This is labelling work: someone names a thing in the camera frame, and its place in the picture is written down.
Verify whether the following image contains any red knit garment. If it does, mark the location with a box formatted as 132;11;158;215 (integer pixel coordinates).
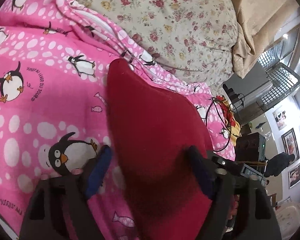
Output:
107;59;212;239

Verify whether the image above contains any red yellow patterned cloth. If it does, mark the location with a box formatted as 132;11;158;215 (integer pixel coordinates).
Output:
216;95;241;138

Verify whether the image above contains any pink penguin blanket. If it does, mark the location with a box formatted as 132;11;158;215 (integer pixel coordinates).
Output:
0;0;235;239

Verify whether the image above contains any grey metal window grille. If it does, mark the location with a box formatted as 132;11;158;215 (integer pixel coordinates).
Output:
257;25;300;112

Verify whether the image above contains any floral cream bedsheet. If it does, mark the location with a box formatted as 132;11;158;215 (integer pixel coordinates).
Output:
76;0;238;94

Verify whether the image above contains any beige curtain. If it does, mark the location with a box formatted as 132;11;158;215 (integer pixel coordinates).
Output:
231;0;299;79

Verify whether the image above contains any framed wall picture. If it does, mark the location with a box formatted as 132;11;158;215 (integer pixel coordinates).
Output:
281;128;300;160

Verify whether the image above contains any black cable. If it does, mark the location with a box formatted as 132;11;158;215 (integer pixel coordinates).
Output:
203;93;246;153

